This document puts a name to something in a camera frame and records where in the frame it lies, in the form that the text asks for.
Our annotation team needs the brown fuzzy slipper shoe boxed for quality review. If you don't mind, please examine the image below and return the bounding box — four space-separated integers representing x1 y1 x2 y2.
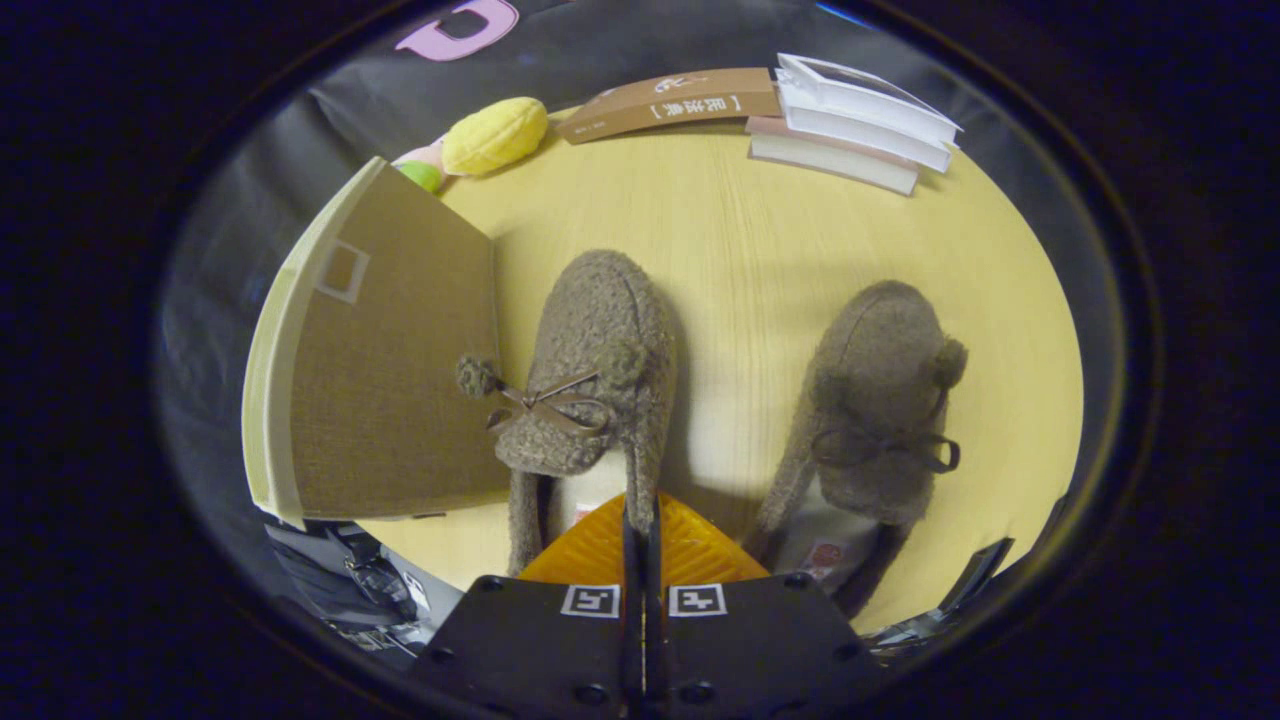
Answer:
742 280 969 621
455 248 679 579

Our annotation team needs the black flat panel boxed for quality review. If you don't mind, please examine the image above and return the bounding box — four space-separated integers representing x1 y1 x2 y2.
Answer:
935 537 1016 616

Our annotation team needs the black backdrop cloth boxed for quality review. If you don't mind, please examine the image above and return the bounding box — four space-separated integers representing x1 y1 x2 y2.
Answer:
155 0 1126 561

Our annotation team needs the yellow plush lemon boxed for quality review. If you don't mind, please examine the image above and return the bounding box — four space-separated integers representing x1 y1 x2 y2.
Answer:
442 96 551 178

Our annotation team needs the white book with dark cover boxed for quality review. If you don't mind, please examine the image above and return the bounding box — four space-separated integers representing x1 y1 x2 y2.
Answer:
775 52 963 146

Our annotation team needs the pink and green plush toy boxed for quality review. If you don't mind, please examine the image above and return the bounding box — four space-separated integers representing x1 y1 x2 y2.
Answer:
392 140 449 196

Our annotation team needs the pink covered book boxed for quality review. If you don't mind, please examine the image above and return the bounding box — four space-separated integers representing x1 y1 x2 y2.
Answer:
745 115 921 196

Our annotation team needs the brown book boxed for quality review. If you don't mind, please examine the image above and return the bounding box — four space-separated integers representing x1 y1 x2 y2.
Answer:
555 67 783 146

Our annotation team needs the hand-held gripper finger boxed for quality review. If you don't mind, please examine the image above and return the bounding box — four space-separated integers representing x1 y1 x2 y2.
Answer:
408 495 645 716
645 492 887 716

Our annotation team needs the dark clutter below table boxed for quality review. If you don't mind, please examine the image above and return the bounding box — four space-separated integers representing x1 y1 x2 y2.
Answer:
265 520 461 656

